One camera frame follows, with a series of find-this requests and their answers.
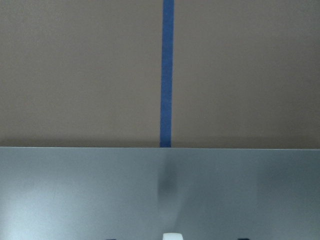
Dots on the white plastic cup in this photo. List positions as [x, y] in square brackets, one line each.
[172, 236]

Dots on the silver closed laptop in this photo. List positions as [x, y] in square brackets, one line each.
[143, 193]

